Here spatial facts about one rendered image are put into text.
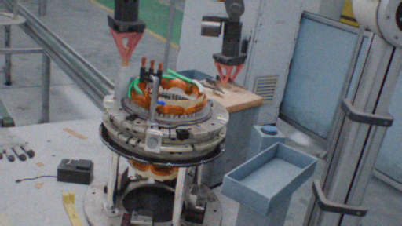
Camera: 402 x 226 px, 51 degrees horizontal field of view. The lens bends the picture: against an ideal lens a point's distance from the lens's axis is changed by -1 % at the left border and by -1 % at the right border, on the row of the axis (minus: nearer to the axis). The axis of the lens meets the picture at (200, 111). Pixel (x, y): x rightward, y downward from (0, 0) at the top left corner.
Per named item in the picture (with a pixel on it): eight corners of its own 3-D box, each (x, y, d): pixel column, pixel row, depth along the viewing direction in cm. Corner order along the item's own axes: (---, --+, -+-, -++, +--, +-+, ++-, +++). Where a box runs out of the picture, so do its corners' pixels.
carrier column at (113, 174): (104, 208, 114) (109, 138, 106) (112, 205, 115) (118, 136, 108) (108, 213, 112) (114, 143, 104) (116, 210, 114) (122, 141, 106)
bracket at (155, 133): (145, 147, 97) (148, 125, 95) (161, 149, 97) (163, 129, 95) (144, 150, 95) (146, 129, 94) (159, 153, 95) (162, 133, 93)
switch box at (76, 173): (62, 170, 131) (62, 154, 129) (93, 174, 132) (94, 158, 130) (56, 181, 125) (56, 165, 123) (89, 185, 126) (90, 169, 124)
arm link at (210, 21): (242, 4, 124) (241, -3, 131) (202, 1, 124) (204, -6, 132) (237, 43, 129) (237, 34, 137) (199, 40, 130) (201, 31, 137)
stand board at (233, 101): (177, 91, 136) (178, 84, 135) (217, 84, 149) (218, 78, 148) (223, 114, 124) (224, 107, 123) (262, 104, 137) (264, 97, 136)
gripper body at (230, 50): (211, 60, 135) (213, 36, 132) (232, 55, 142) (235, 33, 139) (226, 65, 131) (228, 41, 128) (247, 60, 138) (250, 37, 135)
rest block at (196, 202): (187, 209, 115) (189, 194, 114) (190, 198, 121) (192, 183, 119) (202, 213, 115) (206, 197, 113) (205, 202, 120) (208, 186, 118)
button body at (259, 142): (244, 213, 125) (262, 136, 116) (236, 199, 131) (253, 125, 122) (266, 213, 127) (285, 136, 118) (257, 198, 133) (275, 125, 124)
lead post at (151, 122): (151, 129, 95) (156, 79, 91) (146, 124, 97) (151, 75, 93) (158, 128, 96) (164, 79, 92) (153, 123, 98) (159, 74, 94)
